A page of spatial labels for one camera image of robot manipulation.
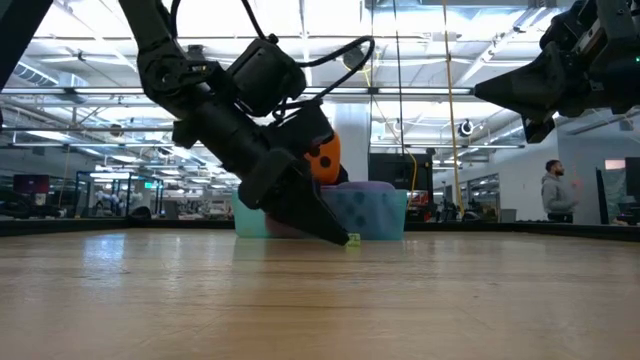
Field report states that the black cabinet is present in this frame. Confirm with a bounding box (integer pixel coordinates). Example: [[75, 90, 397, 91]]
[[368, 152, 434, 191]]

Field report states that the black display screen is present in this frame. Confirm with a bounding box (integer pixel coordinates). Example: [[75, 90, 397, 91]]
[[624, 156, 640, 198]]

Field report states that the maroon display screen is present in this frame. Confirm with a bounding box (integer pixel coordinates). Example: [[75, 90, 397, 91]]
[[12, 173, 51, 195]]

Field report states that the purple foam die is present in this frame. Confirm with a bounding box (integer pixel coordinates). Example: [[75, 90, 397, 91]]
[[319, 180, 402, 241]]

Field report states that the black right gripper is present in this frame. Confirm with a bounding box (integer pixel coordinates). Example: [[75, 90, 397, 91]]
[[474, 0, 640, 145]]

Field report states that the person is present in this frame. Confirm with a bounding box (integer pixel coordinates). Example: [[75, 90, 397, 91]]
[[540, 158, 585, 224]]

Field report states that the teal plastic bin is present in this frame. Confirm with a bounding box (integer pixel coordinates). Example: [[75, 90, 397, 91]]
[[232, 188, 409, 242]]

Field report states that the yellow hanging cord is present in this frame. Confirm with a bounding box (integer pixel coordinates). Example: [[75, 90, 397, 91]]
[[441, 0, 464, 217]]

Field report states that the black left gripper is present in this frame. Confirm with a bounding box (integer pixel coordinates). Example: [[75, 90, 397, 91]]
[[172, 99, 350, 246]]

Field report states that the orange foam die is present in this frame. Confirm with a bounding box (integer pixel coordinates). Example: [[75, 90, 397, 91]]
[[304, 132, 343, 185]]

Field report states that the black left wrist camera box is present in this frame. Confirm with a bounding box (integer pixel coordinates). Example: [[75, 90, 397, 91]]
[[227, 37, 307, 117]]

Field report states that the long ceiling light bar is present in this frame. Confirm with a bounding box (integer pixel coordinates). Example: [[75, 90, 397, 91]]
[[0, 86, 481, 97]]

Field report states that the black left camera cable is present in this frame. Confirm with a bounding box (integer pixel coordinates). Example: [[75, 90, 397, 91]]
[[239, 0, 376, 124]]

